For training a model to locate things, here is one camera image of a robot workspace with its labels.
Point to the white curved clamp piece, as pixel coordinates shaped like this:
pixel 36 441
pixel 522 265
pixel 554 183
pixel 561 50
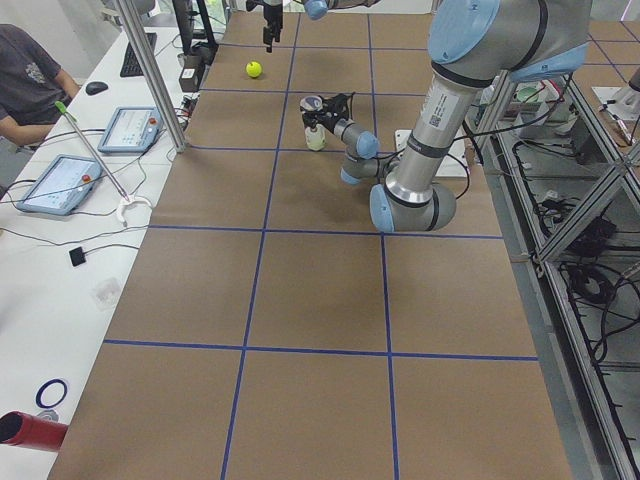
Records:
pixel 129 202

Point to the red cylinder bottle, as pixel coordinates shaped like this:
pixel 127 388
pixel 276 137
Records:
pixel 24 430

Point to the black computer mouse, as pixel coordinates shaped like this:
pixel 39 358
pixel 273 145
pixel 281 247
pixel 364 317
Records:
pixel 95 87

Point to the seated person dark shirt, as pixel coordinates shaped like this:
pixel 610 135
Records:
pixel 32 83

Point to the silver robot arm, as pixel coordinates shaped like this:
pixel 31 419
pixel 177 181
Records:
pixel 469 43
pixel 315 10

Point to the clear plastic bag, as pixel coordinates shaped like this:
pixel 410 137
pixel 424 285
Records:
pixel 106 294

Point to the teach pendant tablet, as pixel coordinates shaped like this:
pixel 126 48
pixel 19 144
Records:
pixel 62 187
pixel 131 130

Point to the teach pendant tablet near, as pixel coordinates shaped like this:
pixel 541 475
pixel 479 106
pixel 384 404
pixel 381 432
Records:
pixel 62 187

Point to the white tennis ball can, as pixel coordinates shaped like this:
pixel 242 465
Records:
pixel 311 107

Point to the black monitor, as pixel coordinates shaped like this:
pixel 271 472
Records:
pixel 195 31

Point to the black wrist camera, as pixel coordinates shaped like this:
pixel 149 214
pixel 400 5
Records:
pixel 343 105

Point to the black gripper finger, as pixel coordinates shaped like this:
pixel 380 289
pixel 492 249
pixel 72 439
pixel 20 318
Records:
pixel 267 39
pixel 276 27
pixel 329 104
pixel 313 120

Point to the small black square pad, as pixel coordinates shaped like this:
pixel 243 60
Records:
pixel 77 256

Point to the yellow tennis ball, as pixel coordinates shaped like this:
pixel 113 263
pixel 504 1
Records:
pixel 254 69

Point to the aluminium frame post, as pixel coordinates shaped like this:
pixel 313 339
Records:
pixel 136 35

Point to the black box white label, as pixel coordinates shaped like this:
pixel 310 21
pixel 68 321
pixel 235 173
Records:
pixel 192 72

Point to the metal rod green handle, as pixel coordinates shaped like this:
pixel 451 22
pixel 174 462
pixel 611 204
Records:
pixel 61 107

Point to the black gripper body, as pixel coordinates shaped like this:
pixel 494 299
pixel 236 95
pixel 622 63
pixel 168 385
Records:
pixel 327 123
pixel 272 13

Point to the teach pendant tablet far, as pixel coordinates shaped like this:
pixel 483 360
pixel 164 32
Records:
pixel 131 130

